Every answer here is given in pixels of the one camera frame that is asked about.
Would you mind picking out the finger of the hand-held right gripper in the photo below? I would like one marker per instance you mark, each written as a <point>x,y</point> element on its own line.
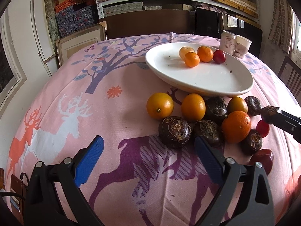
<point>290,116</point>
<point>288,128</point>

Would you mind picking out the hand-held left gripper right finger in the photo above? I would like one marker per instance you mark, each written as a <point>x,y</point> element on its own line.
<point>208,160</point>

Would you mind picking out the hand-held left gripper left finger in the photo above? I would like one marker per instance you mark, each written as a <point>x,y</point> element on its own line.
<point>89,160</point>

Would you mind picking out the small red cherry tomato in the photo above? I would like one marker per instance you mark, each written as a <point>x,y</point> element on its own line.
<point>262,128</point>

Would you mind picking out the large red tomato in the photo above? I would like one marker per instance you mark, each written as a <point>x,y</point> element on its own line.
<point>263,157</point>

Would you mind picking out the deep orange tangerine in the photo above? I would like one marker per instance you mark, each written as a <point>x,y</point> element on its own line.
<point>236,127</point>

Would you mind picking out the large dark water chestnut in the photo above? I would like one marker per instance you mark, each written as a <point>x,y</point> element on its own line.
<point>174,131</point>

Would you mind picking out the small greenish-yellow orange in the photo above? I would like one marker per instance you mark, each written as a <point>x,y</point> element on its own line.
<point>237,104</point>

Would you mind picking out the round yellow-orange orange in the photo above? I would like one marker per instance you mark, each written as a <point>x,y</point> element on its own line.
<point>193,107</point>
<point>160,105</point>

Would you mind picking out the white oval plate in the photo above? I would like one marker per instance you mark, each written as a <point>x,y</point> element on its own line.
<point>207,75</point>

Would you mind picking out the dark wooden chair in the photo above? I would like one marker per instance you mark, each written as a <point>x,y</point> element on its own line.
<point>285,68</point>

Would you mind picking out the pink deer print tablecloth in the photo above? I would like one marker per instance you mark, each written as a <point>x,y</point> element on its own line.
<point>117,113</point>

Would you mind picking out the brown bag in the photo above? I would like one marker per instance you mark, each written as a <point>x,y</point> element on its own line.
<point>14,186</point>

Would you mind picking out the bright window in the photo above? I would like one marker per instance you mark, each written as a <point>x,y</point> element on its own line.
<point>297,33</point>

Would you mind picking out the white paper cup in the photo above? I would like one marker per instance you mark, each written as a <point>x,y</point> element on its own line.
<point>243,46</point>

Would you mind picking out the dark red cherry tomato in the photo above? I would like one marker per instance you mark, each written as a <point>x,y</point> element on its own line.
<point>219,56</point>

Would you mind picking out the beige patterned curtain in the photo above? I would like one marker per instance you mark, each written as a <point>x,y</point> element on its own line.
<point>279,21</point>

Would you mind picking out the white drink can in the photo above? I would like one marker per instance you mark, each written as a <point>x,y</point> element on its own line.
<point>227,42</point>

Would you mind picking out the small orange mandarin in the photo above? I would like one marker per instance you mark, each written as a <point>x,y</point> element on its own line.
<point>192,59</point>
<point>205,54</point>

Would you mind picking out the pale yellow kumquat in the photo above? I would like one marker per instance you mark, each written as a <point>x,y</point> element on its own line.
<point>185,50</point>

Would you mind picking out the black panel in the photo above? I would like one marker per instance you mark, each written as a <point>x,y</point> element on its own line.
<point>207,23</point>

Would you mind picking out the stack of wooden boxes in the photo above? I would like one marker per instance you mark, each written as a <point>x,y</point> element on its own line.
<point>235,1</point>

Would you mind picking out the stack of blue patterned boxes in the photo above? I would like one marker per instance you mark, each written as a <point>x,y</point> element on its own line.
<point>70,21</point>

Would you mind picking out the white board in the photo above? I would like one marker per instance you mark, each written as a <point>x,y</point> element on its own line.
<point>38,28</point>

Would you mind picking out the mottled green panel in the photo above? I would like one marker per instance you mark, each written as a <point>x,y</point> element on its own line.
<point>50,18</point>

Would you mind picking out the dark brown wooden board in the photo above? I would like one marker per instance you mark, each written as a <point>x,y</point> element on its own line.
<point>150,23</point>

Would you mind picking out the grey patterned box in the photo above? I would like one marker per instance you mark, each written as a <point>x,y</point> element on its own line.
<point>122,9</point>

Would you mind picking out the metal shelving rack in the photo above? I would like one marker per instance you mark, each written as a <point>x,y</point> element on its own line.
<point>152,0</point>

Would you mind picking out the white window frame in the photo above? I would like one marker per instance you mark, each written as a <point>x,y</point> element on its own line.
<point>14,75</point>

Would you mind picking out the wooden picture frame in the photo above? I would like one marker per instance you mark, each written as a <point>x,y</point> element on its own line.
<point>77,47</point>

